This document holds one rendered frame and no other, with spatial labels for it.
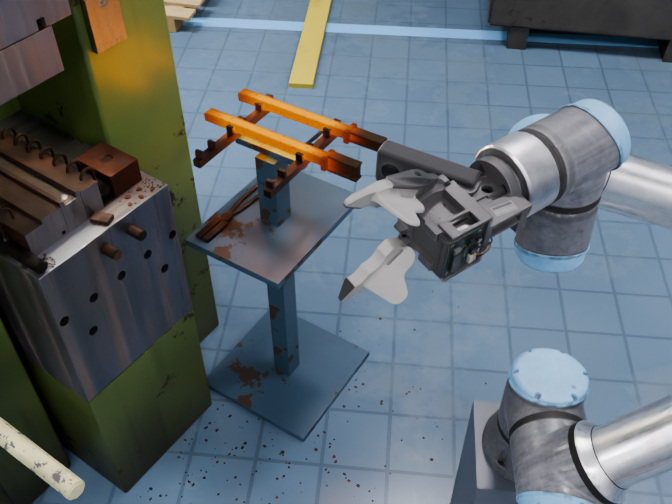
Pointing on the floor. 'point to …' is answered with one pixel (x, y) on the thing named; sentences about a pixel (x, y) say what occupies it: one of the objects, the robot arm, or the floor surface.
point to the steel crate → (585, 19)
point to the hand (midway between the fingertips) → (336, 252)
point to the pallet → (180, 12)
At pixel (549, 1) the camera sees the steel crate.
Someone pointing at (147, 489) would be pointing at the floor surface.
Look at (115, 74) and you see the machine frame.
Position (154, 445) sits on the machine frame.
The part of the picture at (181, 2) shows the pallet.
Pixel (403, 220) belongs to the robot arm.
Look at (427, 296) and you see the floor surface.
